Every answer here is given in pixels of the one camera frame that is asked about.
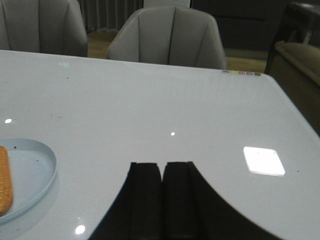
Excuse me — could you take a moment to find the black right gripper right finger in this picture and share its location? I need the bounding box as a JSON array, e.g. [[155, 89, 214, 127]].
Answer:
[[162, 161, 277, 240]]

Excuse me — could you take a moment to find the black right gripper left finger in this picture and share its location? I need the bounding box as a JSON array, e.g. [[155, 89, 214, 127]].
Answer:
[[91, 162, 162, 240]]

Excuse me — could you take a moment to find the orange plastic corn cob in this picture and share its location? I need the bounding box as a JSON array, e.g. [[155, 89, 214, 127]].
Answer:
[[0, 145, 13, 215]]

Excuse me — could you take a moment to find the light blue round plate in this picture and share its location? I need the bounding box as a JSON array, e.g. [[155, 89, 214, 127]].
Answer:
[[0, 138, 57, 224]]

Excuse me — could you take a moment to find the coloured sticker strip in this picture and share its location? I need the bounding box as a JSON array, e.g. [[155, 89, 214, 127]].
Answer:
[[222, 70, 262, 76]]

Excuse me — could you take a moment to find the grey upholstered chair right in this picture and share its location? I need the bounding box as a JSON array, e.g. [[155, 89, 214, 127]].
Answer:
[[106, 5, 228, 70]]

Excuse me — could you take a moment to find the grey upholstered chair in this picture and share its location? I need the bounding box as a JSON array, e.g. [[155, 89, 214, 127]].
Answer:
[[106, 5, 228, 70], [0, 0, 88, 57]]

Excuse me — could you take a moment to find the dark grey counter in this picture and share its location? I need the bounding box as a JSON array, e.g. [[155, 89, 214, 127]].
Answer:
[[191, 0, 290, 52]]

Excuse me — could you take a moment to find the grey upholstered chair left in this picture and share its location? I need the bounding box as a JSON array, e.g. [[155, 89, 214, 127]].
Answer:
[[0, 0, 88, 57]]

